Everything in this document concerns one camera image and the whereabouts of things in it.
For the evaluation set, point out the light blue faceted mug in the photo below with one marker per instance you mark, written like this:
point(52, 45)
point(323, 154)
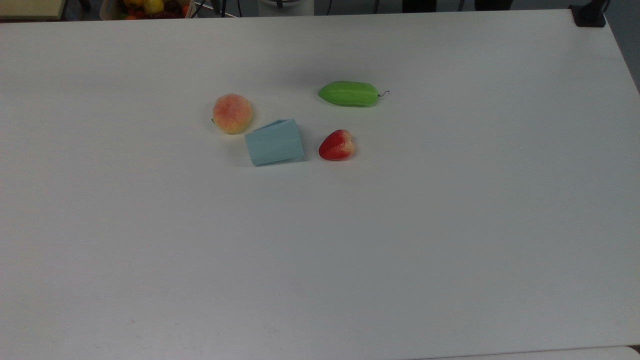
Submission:
point(275, 144)

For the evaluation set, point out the red toy strawberry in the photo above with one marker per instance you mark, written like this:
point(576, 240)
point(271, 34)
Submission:
point(336, 146)

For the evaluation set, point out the light wooden table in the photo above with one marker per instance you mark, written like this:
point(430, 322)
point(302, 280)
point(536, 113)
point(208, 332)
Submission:
point(30, 7)

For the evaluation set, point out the green toy cucumber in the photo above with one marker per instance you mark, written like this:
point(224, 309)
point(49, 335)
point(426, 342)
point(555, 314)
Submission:
point(350, 94)

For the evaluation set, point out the box of toy fruit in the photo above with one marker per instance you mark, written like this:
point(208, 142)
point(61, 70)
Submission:
point(150, 7)

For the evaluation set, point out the black clamp mount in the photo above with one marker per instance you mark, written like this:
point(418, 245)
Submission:
point(589, 17)

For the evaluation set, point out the orange pink toy peach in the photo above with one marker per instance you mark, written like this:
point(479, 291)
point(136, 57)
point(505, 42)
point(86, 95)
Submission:
point(232, 114)

